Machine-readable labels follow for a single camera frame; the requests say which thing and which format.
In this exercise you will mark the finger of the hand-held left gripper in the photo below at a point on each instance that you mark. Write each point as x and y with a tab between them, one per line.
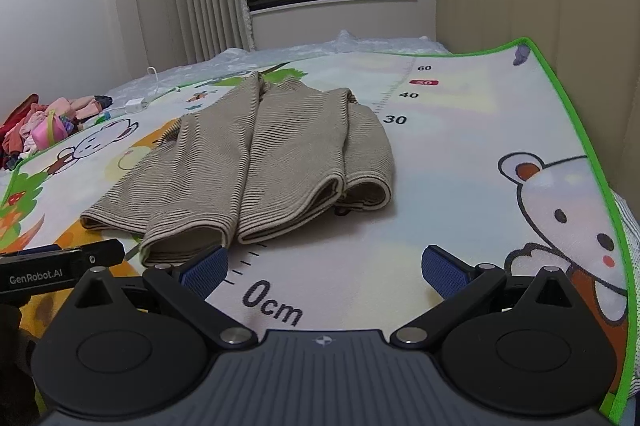
30	250
100	252

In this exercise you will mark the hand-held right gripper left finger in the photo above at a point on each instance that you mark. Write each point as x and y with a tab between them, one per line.
205	271

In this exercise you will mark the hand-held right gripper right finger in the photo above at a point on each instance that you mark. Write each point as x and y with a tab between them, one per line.
445	273

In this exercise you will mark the beige striped knit garment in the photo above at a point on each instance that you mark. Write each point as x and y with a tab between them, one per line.
225	156

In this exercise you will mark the pile of mixed clothes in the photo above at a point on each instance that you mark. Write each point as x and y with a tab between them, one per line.
20	126

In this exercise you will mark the cartoon animal play mat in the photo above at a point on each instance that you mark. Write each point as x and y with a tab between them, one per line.
450	156

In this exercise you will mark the white charger block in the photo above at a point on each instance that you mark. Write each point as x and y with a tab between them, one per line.
134	106

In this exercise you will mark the beige padded headboard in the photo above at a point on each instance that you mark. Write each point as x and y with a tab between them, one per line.
575	6

